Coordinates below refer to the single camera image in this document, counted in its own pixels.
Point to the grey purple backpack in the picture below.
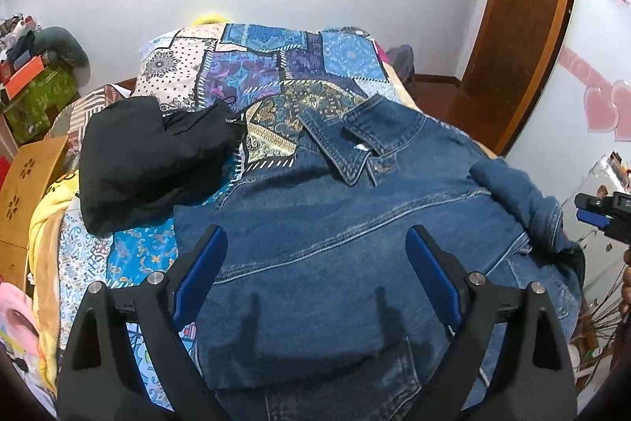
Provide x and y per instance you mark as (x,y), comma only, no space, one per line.
(402,61)

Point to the yellow fleece blanket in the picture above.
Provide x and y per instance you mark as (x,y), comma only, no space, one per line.
(47,223)

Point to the blue denim jacket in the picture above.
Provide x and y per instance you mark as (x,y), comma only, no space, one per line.
(320,223)

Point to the white wardrobe sliding door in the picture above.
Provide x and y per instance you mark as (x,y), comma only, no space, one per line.
(596,31)

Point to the yellow pillow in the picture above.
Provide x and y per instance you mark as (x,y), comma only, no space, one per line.
(212,19)

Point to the brown wooden door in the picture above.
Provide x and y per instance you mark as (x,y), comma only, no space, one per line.
(522,6)

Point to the pink cloth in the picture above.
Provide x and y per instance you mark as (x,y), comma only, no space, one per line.
(17,317)

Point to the patchwork printed bedspread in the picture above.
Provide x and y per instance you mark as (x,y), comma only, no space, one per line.
(256,71)

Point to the black garment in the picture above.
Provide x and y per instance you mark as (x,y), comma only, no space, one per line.
(133,164)

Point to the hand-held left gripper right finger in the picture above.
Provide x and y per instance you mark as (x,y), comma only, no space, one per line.
(436,273)

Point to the wooden lap desk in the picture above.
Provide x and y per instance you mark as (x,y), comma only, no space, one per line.
(29,184)

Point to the green patterned cloth cover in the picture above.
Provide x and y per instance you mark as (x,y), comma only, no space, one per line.
(39,105)

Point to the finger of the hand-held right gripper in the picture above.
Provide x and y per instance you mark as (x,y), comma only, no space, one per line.
(594,219)
(594,201)

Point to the orange box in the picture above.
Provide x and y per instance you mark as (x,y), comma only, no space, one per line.
(22,78)

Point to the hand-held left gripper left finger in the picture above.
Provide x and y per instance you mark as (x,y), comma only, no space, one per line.
(197,273)

